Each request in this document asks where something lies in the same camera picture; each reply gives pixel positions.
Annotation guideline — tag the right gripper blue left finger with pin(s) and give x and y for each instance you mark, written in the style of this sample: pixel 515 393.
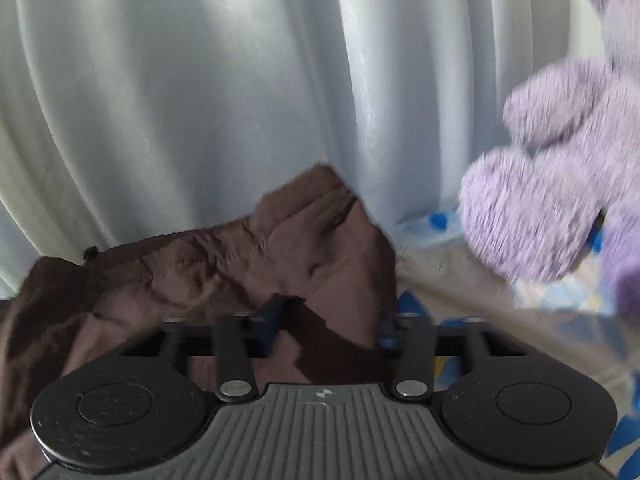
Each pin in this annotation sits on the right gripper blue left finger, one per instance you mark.
pixel 266 325

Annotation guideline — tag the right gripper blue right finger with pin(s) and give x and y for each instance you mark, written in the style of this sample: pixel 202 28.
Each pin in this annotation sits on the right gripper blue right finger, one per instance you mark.
pixel 388 333

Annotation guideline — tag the dark brown garment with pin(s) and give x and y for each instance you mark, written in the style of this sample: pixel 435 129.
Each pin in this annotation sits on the dark brown garment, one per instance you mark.
pixel 311 239

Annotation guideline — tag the blue floral white bedding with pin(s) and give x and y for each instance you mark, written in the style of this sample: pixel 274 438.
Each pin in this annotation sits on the blue floral white bedding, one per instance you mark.
pixel 573 319

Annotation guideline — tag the purple plush teddy bear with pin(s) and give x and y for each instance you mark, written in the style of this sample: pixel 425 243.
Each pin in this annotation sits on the purple plush teddy bear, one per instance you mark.
pixel 528 208

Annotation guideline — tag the white pleated curtain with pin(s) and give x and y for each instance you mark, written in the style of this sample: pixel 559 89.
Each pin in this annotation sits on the white pleated curtain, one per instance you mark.
pixel 123 119

